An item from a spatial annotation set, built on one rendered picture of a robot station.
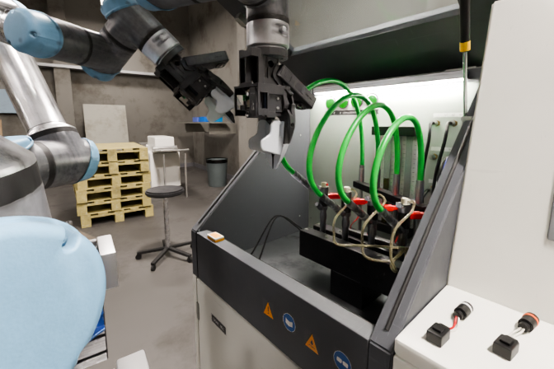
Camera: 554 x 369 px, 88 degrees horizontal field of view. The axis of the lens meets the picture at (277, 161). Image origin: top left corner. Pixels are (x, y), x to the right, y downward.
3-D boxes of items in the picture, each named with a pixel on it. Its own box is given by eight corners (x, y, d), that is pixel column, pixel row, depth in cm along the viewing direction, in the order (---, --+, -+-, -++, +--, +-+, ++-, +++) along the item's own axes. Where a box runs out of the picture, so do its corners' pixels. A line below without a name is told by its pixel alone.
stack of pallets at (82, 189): (74, 205, 457) (68, 144, 444) (137, 196, 509) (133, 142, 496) (75, 231, 349) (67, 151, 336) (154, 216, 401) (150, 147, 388)
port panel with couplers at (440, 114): (419, 204, 88) (425, 102, 84) (423, 203, 91) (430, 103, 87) (467, 214, 79) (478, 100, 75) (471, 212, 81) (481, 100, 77)
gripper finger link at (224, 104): (233, 128, 66) (202, 104, 66) (248, 112, 69) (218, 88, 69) (235, 123, 64) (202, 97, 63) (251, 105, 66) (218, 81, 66)
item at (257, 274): (198, 278, 95) (195, 231, 93) (209, 273, 98) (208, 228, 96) (363, 425, 49) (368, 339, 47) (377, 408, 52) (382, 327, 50)
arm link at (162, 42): (164, 39, 68) (169, 21, 61) (179, 54, 70) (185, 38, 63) (140, 58, 66) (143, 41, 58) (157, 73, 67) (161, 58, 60)
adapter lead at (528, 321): (510, 362, 39) (512, 348, 38) (491, 352, 40) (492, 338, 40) (540, 328, 45) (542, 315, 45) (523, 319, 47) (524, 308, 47)
